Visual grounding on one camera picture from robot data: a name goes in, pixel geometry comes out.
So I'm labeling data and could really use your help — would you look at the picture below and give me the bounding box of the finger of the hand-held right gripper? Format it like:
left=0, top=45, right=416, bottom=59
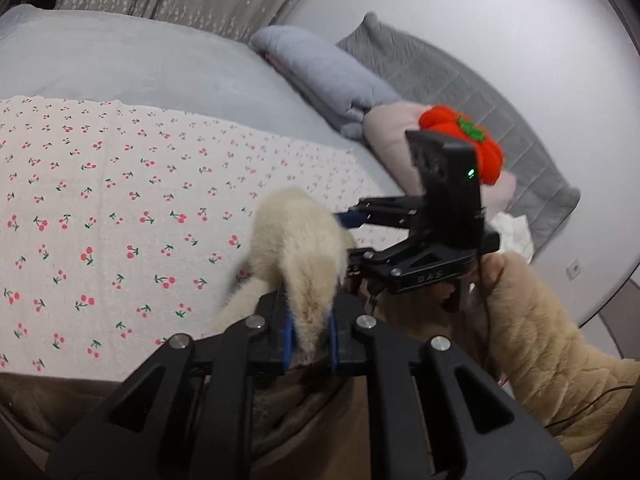
left=332, top=194, right=427, bottom=232
left=345, top=236, right=482, bottom=296

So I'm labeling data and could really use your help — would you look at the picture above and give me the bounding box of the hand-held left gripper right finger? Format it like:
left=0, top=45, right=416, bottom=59
left=327, top=290, right=573, bottom=480

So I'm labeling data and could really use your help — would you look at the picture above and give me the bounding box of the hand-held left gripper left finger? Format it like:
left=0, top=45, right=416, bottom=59
left=45, top=290, right=297, bottom=480

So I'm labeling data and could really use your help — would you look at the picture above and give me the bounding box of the brown coat with fur collar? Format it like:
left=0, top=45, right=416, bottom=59
left=0, top=186, right=506, bottom=480

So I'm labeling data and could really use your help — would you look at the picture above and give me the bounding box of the person's right forearm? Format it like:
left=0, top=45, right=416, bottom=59
left=450, top=252, right=640, bottom=471

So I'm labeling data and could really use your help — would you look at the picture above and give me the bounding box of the person's right hand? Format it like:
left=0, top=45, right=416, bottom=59
left=435, top=252, right=507, bottom=313

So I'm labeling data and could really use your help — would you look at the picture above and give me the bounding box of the pink pillow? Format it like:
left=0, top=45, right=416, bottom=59
left=362, top=101, right=516, bottom=216

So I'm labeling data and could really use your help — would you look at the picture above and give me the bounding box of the white quilted blanket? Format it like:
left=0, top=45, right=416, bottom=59
left=482, top=211, right=535, bottom=263

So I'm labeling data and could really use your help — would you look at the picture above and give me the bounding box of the red pumpkin plush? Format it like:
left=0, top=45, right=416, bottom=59
left=418, top=105, right=503, bottom=186

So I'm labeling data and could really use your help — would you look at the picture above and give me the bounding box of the grey quilted cushion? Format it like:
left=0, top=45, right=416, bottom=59
left=335, top=11, right=582, bottom=263

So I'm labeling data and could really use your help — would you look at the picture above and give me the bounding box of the light blue folded quilt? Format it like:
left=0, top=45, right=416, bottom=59
left=250, top=25, right=403, bottom=141

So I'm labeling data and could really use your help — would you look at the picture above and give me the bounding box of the cherry print sheet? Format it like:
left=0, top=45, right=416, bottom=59
left=0, top=95, right=401, bottom=381

